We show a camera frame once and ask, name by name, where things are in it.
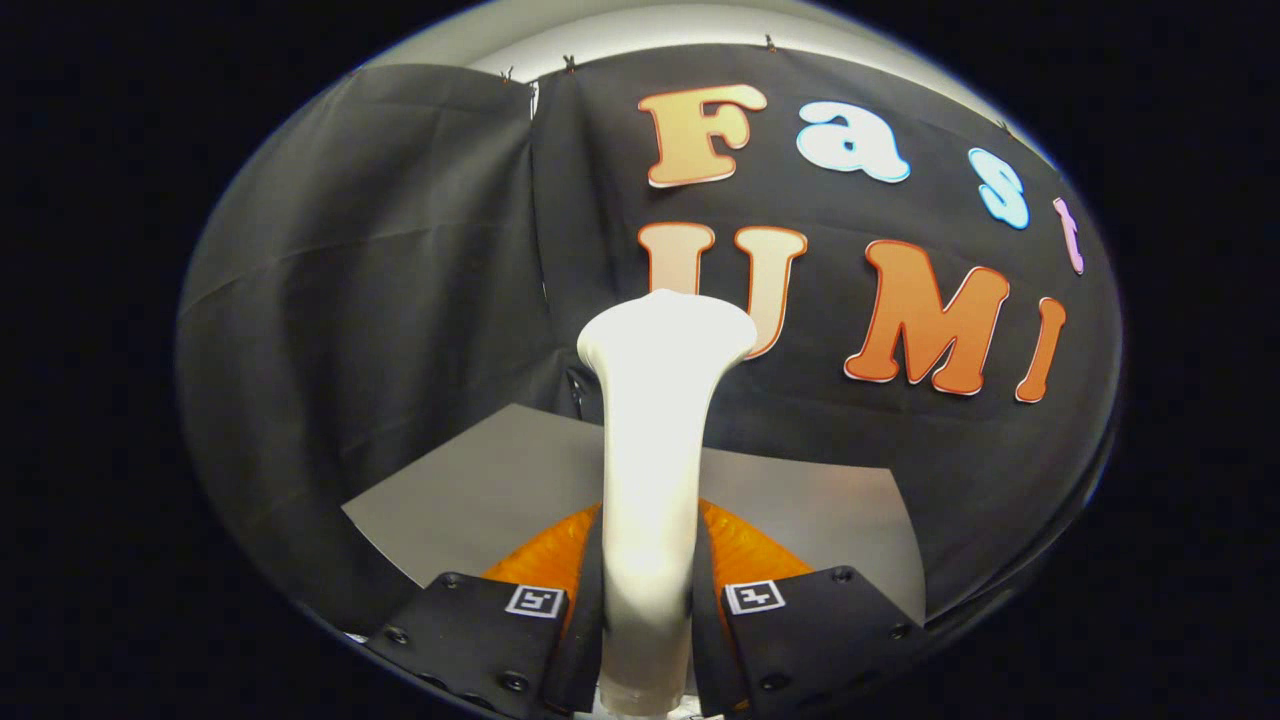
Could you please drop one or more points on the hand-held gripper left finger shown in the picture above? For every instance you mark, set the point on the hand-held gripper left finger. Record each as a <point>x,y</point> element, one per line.
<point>585,620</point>

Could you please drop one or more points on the row of black cloth clips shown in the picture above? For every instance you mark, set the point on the row of black cloth clips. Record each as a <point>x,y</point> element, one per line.
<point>569,64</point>

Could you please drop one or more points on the white garment steamer head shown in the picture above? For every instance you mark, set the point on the white garment steamer head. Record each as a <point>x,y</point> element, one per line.
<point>650,450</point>

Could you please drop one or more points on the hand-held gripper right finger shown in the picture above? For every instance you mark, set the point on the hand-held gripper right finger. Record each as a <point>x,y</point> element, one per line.
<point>708,640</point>

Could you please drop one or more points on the grey drawer cabinet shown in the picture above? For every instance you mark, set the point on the grey drawer cabinet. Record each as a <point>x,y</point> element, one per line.
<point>500,480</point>

